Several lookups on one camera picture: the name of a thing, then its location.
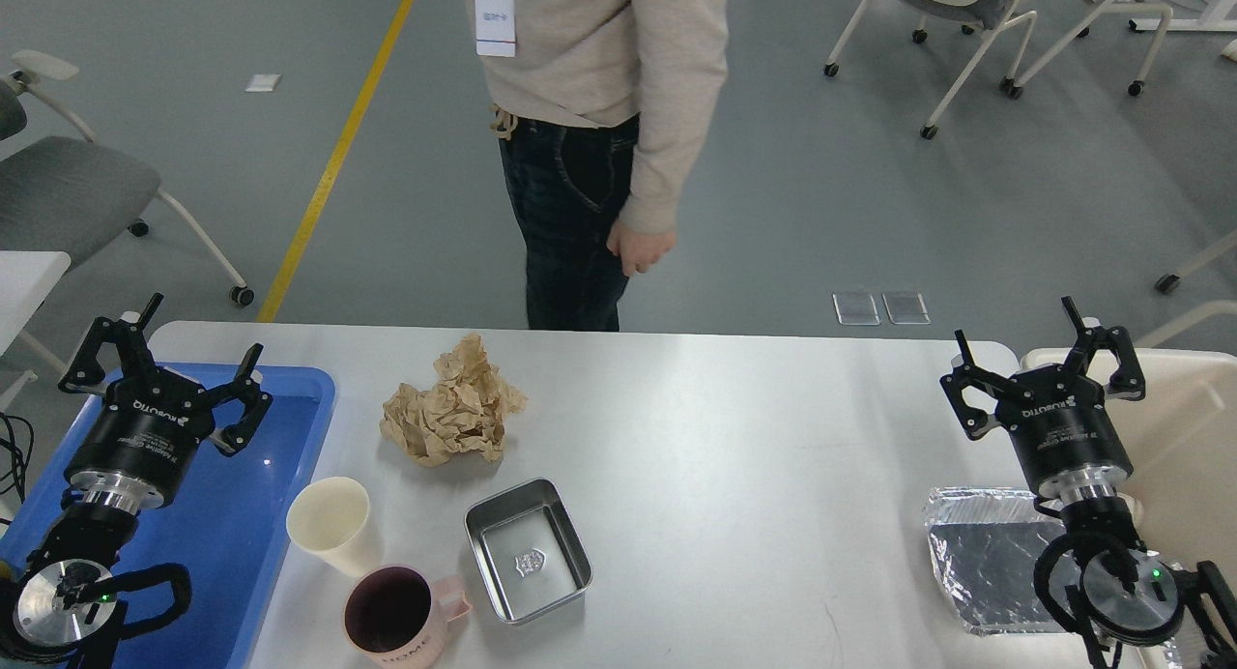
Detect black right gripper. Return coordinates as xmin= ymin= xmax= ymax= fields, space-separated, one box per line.
xmin=940 ymin=296 xmax=1147 ymax=501

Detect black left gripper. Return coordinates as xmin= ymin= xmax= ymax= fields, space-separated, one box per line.
xmin=58 ymin=293 xmax=273 ymax=508

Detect aluminium foil tray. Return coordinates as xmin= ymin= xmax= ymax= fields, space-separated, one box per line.
xmin=923 ymin=487 xmax=1065 ymax=636

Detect pink mug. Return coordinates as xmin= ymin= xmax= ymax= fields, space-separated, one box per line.
xmin=343 ymin=565 xmax=473 ymax=668

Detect stainless steel rectangular tray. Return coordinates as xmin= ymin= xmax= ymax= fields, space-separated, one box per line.
xmin=465 ymin=477 xmax=593 ymax=624

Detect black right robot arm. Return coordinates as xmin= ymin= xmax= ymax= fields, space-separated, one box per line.
xmin=940 ymin=296 xmax=1235 ymax=668

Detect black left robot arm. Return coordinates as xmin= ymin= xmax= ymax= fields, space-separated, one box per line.
xmin=2 ymin=294 xmax=273 ymax=668

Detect person's hand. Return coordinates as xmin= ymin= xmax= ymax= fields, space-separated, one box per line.
xmin=606 ymin=219 xmax=677 ymax=278

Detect beige plastic bin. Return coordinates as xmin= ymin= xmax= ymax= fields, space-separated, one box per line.
xmin=1021 ymin=347 xmax=1237 ymax=669

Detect blue plastic tray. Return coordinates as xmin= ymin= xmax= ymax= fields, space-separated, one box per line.
xmin=1 ymin=365 xmax=335 ymax=668

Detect white chair leg right edge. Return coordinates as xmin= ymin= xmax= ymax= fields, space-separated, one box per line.
xmin=1153 ymin=229 xmax=1237 ymax=296

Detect floor outlet plate right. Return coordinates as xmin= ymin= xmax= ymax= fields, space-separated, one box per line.
xmin=880 ymin=291 xmax=931 ymax=325

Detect floor outlet plate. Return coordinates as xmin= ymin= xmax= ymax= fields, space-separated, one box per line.
xmin=833 ymin=293 xmax=882 ymax=326
xmin=880 ymin=291 xmax=931 ymax=325

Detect white side table left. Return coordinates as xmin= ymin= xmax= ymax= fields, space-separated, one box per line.
xmin=1 ymin=250 xmax=72 ymax=377

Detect cream paper cup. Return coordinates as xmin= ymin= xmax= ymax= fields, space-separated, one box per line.
xmin=285 ymin=476 xmax=383 ymax=577

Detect floor outlet plate left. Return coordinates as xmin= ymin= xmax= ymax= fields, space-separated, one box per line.
xmin=833 ymin=293 xmax=882 ymax=326

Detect grey office chair left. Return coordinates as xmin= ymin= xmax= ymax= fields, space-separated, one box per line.
xmin=1 ymin=49 xmax=255 ymax=305

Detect crumpled brown paper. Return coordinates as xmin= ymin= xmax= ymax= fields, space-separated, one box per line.
xmin=377 ymin=333 xmax=529 ymax=467

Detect white chair top right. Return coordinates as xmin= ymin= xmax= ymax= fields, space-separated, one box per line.
xmin=823 ymin=0 xmax=1038 ymax=140

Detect white chair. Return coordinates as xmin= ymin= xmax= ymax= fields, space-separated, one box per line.
xmin=999 ymin=0 xmax=1174 ymax=100
xmin=823 ymin=0 xmax=1038 ymax=140

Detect white name badge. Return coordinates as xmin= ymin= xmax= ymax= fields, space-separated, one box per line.
xmin=473 ymin=0 xmax=517 ymax=58

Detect person in beige sweater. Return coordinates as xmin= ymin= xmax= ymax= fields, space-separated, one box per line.
xmin=477 ymin=0 xmax=729 ymax=333

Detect black cables at left edge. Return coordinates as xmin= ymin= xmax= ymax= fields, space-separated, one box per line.
xmin=0 ymin=413 xmax=36 ymax=526

